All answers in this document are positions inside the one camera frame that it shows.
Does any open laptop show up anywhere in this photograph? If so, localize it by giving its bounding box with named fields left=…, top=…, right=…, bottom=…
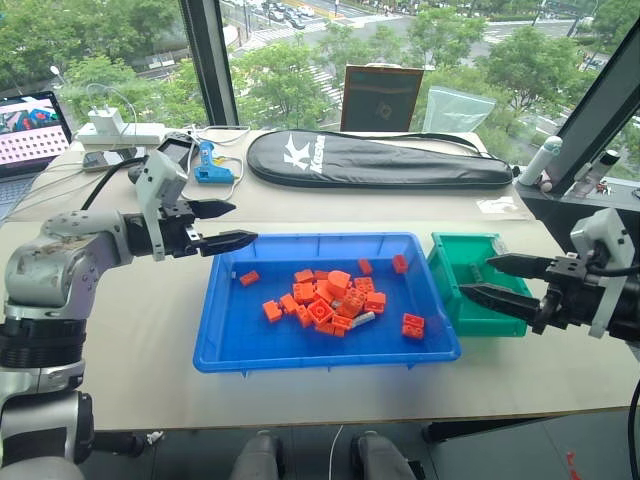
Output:
left=0, top=90, right=74, bottom=221

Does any black window pillar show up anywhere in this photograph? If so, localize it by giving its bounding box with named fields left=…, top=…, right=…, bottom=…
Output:
left=178, top=0, right=240, bottom=129

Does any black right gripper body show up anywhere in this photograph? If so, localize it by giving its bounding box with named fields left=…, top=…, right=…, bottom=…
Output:
left=530, top=254, right=609, bottom=335

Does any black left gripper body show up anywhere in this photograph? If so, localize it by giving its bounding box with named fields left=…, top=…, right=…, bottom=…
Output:
left=159, top=200, right=202, bottom=259

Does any white charger adapter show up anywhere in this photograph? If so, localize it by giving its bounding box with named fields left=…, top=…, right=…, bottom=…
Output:
left=88, top=106, right=124, bottom=136

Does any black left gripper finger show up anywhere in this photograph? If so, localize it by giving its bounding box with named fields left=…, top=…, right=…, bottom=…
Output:
left=197, top=229, right=260, bottom=258
left=192, top=199, right=238, bottom=220

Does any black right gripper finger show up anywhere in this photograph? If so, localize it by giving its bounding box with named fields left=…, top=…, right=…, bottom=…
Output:
left=485, top=252, right=552, bottom=282
left=458, top=283, right=544, bottom=327

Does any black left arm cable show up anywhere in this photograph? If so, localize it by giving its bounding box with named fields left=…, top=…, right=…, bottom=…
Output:
left=79, top=155, right=151, bottom=212

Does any blue plastic tray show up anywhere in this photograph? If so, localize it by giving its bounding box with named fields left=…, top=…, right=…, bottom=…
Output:
left=192, top=231, right=463, bottom=376

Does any orange rounded building block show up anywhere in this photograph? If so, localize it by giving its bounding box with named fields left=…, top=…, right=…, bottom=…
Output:
left=326, top=269, right=353, bottom=302

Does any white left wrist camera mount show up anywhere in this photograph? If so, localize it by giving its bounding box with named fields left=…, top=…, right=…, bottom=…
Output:
left=134, top=148, right=190, bottom=262

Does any thin white cable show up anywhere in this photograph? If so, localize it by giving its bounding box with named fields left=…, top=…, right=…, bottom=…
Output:
left=328, top=424, right=346, bottom=480

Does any blue glue gun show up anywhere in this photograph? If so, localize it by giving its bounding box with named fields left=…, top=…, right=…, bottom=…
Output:
left=193, top=140, right=237, bottom=185

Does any smartphone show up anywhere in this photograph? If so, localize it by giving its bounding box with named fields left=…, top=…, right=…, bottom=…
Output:
left=81, top=147, right=147, bottom=173

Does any orange block with ring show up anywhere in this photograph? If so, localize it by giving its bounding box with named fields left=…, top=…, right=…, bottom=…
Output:
left=306, top=299, right=336, bottom=329

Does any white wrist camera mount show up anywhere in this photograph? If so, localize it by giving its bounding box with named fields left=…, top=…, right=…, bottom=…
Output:
left=569, top=207, right=637, bottom=339
left=134, top=148, right=190, bottom=262

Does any green plastic bin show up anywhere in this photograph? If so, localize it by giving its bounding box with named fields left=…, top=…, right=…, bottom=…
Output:
left=425, top=231, right=533, bottom=339

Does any black side shelf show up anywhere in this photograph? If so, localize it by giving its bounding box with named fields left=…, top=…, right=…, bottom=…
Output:
left=513, top=175, right=640, bottom=264

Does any brown framed board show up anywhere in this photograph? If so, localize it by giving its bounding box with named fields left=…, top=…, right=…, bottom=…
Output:
left=340, top=63, right=426, bottom=134

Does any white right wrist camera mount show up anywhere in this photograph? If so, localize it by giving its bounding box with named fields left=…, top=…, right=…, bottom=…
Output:
left=569, top=207, right=637, bottom=339

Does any white tube bottle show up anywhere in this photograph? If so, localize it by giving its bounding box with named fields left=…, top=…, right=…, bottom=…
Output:
left=516, top=135, right=564, bottom=188

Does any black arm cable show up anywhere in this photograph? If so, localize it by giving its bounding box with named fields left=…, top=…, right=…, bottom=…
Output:
left=79, top=155, right=151, bottom=212
left=587, top=263, right=640, bottom=277

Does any small clear plastic bag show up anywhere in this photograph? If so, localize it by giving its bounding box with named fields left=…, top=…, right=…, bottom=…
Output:
left=476, top=196, right=522, bottom=216

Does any black handheld controller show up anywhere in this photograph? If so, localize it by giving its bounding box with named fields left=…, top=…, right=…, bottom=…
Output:
left=128, top=130, right=202, bottom=184

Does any white power strip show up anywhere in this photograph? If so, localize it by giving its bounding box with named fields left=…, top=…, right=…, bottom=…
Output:
left=75, top=122, right=167, bottom=148

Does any dark rounded shape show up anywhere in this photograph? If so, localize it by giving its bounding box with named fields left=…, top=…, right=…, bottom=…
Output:
left=348, top=430, right=417, bottom=480
left=228, top=431, right=287, bottom=480

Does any black slanted window frame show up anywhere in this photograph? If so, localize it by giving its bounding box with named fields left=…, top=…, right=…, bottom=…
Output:
left=553, top=18, right=640, bottom=197

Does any black racket bag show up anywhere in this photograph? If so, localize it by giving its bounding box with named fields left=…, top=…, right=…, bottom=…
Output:
left=246, top=128, right=516, bottom=191

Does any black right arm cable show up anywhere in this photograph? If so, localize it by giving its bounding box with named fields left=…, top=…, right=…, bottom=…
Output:
left=587, top=263, right=640, bottom=277

